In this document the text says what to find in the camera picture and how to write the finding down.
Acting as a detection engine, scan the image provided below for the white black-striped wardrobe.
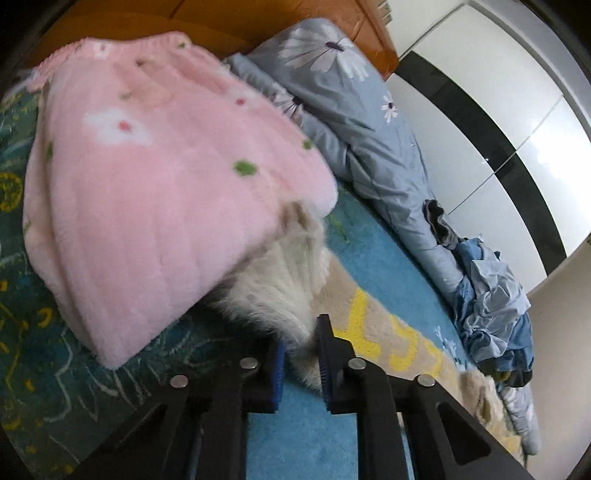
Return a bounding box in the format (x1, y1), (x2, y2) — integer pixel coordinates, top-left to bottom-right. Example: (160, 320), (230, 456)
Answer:
(369, 0), (591, 296)

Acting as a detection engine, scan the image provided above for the printed blue-green blanket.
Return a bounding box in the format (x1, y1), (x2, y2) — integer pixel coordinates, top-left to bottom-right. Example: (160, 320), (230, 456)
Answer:
(0, 85), (527, 480)

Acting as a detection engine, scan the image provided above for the pile of blue clothes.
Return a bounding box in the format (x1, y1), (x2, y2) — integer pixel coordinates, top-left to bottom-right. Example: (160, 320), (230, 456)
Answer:
(450, 236), (536, 387)

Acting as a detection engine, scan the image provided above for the dark grey garment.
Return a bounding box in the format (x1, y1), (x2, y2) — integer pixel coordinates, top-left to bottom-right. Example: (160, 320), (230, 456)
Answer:
(422, 198), (462, 250)

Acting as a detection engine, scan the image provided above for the pink fleece floral garment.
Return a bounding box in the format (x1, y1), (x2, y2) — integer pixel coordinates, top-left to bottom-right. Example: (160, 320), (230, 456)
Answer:
(22, 31), (339, 411)

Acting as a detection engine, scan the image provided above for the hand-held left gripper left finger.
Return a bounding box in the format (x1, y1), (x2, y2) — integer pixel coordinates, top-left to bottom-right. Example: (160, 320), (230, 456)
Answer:
(69, 340), (286, 480)

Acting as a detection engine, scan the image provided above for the wooden headboard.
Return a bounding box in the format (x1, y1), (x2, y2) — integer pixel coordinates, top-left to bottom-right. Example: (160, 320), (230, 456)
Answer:
(28, 0), (400, 83)

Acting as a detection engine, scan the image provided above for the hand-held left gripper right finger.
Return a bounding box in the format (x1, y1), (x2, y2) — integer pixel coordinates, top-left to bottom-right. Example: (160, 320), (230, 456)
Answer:
(316, 314), (536, 480)

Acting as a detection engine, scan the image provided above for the grey-blue floral quilt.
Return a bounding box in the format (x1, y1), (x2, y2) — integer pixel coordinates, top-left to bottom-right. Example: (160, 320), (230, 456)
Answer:
(222, 17), (542, 455)

